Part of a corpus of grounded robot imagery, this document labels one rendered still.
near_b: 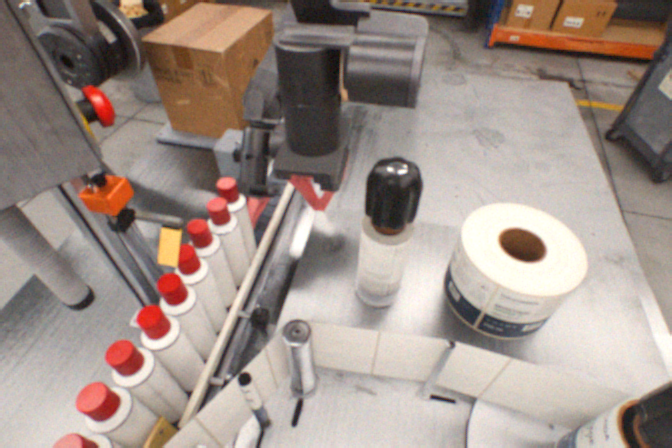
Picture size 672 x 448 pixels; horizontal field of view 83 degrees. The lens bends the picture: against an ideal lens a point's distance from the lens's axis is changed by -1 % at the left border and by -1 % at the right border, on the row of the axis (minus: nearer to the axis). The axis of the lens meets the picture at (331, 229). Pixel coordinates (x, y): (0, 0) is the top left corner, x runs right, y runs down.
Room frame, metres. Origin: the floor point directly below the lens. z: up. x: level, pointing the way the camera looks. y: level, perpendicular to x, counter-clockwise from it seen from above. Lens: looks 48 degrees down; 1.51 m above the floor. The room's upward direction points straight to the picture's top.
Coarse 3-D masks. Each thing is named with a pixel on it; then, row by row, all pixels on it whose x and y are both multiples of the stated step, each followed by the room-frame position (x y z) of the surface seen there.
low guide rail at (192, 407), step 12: (288, 192) 0.65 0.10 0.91; (276, 216) 0.58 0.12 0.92; (264, 240) 0.51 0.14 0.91; (264, 252) 0.48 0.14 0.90; (252, 264) 0.44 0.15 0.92; (252, 276) 0.42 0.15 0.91; (240, 300) 0.36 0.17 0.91; (228, 324) 0.32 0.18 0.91; (228, 336) 0.30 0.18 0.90; (216, 348) 0.27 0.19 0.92; (216, 360) 0.25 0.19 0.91; (204, 372) 0.23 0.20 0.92; (204, 384) 0.21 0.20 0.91; (192, 396) 0.19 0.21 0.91; (192, 408) 0.18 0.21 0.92; (180, 420) 0.16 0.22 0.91
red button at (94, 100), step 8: (88, 88) 0.32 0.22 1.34; (96, 88) 0.33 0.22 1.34; (88, 96) 0.32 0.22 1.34; (96, 96) 0.32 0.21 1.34; (104, 96) 0.32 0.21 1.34; (80, 104) 0.31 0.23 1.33; (88, 104) 0.31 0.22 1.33; (96, 104) 0.31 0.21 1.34; (104, 104) 0.31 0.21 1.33; (88, 112) 0.31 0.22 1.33; (96, 112) 0.31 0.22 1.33; (104, 112) 0.31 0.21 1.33; (112, 112) 0.32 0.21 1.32; (88, 120) 0.31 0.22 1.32; (96, 120) 0.31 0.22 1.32; (104, 120) 0.31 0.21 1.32; (112, 120) 0.31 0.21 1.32
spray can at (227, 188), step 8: (224, 184) 0.49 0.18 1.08; (232, 184) 0.49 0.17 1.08; (224, 192) 0.47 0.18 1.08; (232, 192) 0.48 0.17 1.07; (232, 200) 0.48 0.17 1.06; (240, 200) 0.49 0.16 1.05; (232, 208) 0.47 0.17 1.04; (240, 208) 0.47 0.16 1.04; (240, 216) 0.47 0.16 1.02; (248, 216) 0.49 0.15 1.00; (240, 224) 0.47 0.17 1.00; (248, 224) 0.48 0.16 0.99; (248, 232) 0.48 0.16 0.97; (248, 240) 0.47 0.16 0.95; (248, 248) 0.47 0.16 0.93; (256, 248) 0.49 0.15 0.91; (248, 256) 0.47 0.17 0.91
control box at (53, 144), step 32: (0, 0) 0.28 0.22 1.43; (0, 32) 0.27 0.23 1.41; (32, 32) 0.29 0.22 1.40; (0, 64) 0.27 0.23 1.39; (32, 64) 0.28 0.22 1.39; (0, 96) 0.26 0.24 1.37; (32, 96) 0.27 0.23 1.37; (64, 96) 0.29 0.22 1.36; (0, 128) 0.25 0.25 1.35; (32, 128) 0.26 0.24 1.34; (64, 128) 0.27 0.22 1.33; (0, 160) 0.24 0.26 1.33; (32, 160) 0.25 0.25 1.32; (64, 160) 0.27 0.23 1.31; (96, 160) 0.28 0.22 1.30; (0, 192) 0.23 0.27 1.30; (32, 192) 0.24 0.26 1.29
